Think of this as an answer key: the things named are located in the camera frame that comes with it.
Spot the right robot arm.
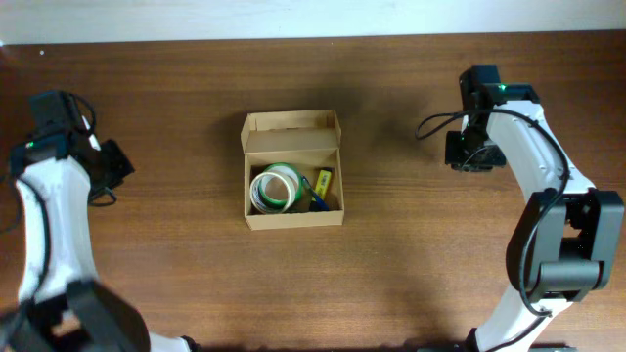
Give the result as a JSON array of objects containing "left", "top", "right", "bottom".
[{"left": 445, "top": 65, "right": 625, "bottom": 351}]

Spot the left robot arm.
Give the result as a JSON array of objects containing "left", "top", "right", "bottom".
[{"left": 1, "top": 90, "right": 200, "bottom": 352}]

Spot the brown cardboard box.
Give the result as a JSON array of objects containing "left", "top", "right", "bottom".
[{"left": 241, "top": 110, "right": 344, "bottom": 230}]

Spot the yellow highlighter marker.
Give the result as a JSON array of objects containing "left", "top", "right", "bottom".
[{"left": 314, "top": 168, "right": 333, "bottom": 200}]

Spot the blue pen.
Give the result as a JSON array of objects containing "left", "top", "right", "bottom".
[{"left": 301, "top": 176, "right": 330, "bottom": 212}]

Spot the white masking tape roll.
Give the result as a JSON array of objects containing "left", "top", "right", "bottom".
[{"left": 249, "top": 171, "right": 299, "bottom": 214}]

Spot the green tape roll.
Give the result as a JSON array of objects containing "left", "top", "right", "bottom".
[{"left": 258, "top": 162, "right": 302, "bottom": 209}]

